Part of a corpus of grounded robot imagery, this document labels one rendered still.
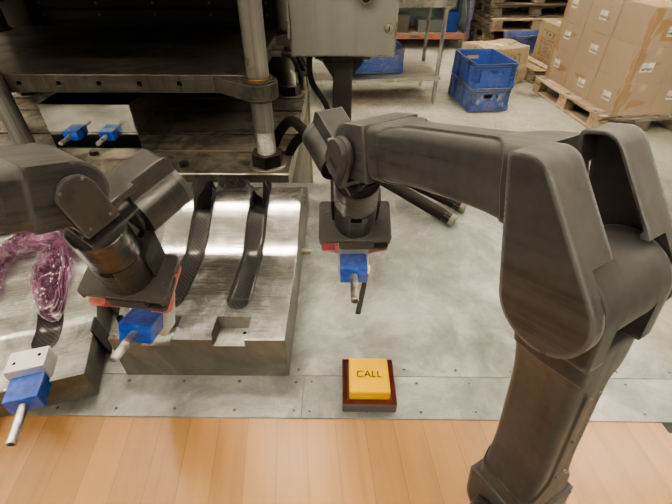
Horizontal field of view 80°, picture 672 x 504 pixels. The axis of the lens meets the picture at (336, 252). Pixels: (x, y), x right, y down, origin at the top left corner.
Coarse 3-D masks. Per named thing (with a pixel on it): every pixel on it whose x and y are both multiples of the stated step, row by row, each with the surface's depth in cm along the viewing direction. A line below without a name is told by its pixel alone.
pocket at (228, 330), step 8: (216, 320) 62; (224, 320) 63; (232, 320) 63; (240, 320) 63; (248, 320) 63; (216, 328) 62; (224, 328) 64; (232, 328) 64; (240, 328) 64; (216, 336) 62; (224, 336) 62; (232, 336) 62; (240, 336) 62; (216, 344) 60; (224, 344) 60; (232, 344) 60; (240, 344) 60
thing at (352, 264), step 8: (344, 256) 64; (352, 256) 64; (360, 256) 64; (368, 256) 65; (344, 264) 63; (352, 264) 63; (360, 264) 63; (344, 272) 62; (352, 272) 62; (360, 272) 62; (344, 280) 63; (352, 280) 61; (360, 280) 63; (352, 288) 59; (352, 296) 58
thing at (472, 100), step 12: (456, 84) 402; (456, 96) 405; (468, 96) 375; (480, 96) 373; (492, 96) 373; (504, 96) 375; (468, 108) 378; (480, 108) 380; (492, 108) 381; (504, 108) 382
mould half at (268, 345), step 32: (192, 192) 83; (224, 192) 83; (256, 192) 97; (288, 192) 83; (224, 224) 78; (288, 224) 78; (224, 256) 74; (288, 256) 74; (192, 288) 67; (224, 288) 67; (256, 288) 67; (288, 288) 67; (192, 320) 61; (256, 320) 61; (288, 320) 63; (128, 352) 61; (160, 352) 61; (192, 352) 60; (224, 352) 60; (256, 352) 60; (288, 352) 63
